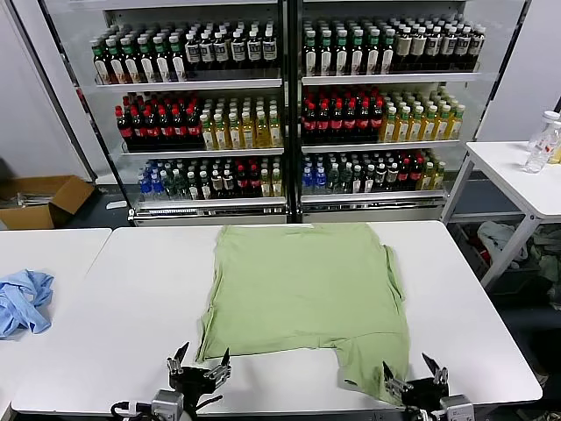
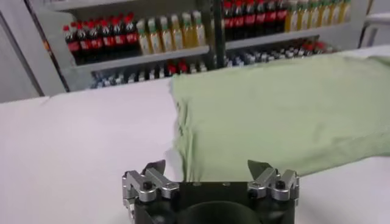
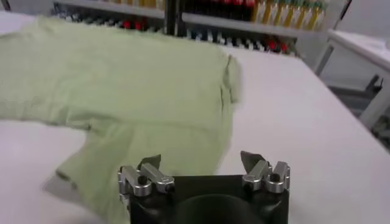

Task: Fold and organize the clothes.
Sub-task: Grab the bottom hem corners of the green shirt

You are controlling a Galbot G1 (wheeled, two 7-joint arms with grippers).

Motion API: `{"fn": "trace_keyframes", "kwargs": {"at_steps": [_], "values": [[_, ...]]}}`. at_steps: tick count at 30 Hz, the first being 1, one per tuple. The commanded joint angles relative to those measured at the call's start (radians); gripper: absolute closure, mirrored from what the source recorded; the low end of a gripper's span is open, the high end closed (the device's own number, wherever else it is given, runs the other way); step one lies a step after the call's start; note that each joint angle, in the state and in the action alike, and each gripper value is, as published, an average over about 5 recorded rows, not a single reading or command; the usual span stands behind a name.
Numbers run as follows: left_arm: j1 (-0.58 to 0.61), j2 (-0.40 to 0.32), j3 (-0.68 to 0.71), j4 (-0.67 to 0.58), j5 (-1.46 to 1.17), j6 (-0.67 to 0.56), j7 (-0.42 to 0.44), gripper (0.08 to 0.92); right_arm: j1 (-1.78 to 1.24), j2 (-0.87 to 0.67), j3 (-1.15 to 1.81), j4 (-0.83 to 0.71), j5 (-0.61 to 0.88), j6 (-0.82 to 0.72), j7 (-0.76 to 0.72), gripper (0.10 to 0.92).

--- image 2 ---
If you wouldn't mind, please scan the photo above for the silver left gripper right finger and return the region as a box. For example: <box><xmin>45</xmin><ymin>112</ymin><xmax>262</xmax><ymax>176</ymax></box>
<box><xmin>247</xmin><ymin>159</ymin><xmax>301</xmax><ymax>208</ymax></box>

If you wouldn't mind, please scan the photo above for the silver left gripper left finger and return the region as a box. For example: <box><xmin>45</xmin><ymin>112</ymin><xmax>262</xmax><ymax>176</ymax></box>
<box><xmin>121</xmin><ymin>159</ymin><xmax>180</xmax><ymax>211</ymax></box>

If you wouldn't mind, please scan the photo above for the light green printed t-shirt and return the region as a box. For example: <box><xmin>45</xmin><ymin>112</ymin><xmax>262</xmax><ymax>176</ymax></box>
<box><xmin>169</xmin><ymin>54</ymin><xmax>390</xmax><ymax>183</ymax></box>

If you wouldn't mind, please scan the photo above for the white cabinet shelf board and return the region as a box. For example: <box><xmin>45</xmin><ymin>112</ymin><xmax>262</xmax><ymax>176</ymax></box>
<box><xmin>50</xmin><ymin>0</ymin><xmax>196</xmax><ymax>13</ymax></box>
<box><xmin>73</xmin><ymin>45</ymin><xmax>211</xmax><ymax>73</ymax></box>
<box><xmin>225</xmin><ymin>23</ymin><xmax>351</xmax><ymax>51</ymax></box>

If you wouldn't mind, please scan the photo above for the green cap yellow tea bottle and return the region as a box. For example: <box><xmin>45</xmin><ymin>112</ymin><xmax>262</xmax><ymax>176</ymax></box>
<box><xmin>169</xmin><ymin>13</ymin><xmax>185</xmax><ymax>51</ymax></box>
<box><xmin>339</xmin><ymin>0</ymin><xmax>352</xmax><ymax>24</ymax></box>
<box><xmin>285</xmin><ymin>0</ymin><xmax>299</xmax><ymax>33</ymax></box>
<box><xmin>181</xmin><ymin>12</ymin><xmax>196</xmax><ymax>49</ymax></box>
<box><xmin>297</xmin><ymin>0</ymin><xmax>309</xmax><ymax>30</ymax></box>
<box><xmin>147</xmin><ymin>17</ymin><xmax>162</xmax><ymax>54</ymax></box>
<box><xmin>136</xmin><ymin>19</ymin><xmax>152</xmax><ymax>55</ymax></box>
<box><xmin>328</xmin><ymin>0</ymin><xmax>341</xmax><ymax>25</ymax></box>
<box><xmin>158</xmin><ymin>15</ymin><xmax>174</xmax><ymax>52</ymax></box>
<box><xmin>191</xmin><ymin>10</ymin><xmax>207</xmax><ymax>47</ymax></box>
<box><xmin>318</xmin><ymin>0</ymin><xmax>330</xmax><ymax>27</ymax></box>
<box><xmin>307</xmin><ymin>0</ymin><xmax>320</xmax><ymax>29</ymax></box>

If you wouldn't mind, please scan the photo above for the white side table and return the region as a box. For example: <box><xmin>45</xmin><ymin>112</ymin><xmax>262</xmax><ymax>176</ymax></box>
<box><xmin>358</xmin><ymin>12</ymin><xmax>390</xmax><ymax>49</ymax></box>

